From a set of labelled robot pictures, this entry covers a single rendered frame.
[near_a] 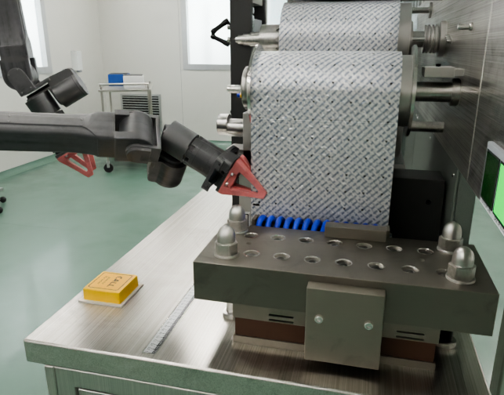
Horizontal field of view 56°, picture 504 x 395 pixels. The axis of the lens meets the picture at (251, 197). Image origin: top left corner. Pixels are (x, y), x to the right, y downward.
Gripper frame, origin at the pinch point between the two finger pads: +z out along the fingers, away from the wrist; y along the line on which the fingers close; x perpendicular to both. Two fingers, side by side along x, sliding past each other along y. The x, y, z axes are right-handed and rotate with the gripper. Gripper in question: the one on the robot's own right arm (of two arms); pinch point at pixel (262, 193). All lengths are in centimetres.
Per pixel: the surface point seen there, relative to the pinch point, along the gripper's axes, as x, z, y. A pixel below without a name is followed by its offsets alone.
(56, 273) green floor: -174, -85, -149
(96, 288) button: -26.0, -15.4, 13.0
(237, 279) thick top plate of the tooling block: -5.1, 3.9, 20.0
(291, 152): 9.0, 0.7, 0.3
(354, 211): 6.1, 14.9, 0.4
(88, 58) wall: -171, -308, -523
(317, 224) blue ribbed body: 1.7, 10.7, 3.3
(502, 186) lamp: 25.2, 20.2, 29.4
